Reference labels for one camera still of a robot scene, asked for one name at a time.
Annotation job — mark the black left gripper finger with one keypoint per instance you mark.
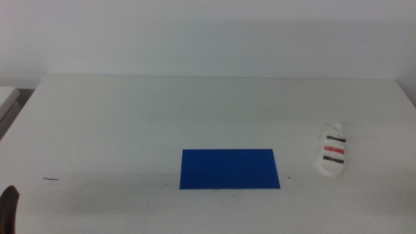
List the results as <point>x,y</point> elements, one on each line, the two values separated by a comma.
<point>8,208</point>

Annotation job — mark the blue rectangular mat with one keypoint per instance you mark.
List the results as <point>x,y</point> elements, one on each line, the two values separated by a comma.
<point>227,170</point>

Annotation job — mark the small dark thread scrap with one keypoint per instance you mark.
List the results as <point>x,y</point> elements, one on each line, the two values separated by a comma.
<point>50,178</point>

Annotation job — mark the white side cabinet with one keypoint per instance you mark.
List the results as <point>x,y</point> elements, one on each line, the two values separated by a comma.
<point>6,104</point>

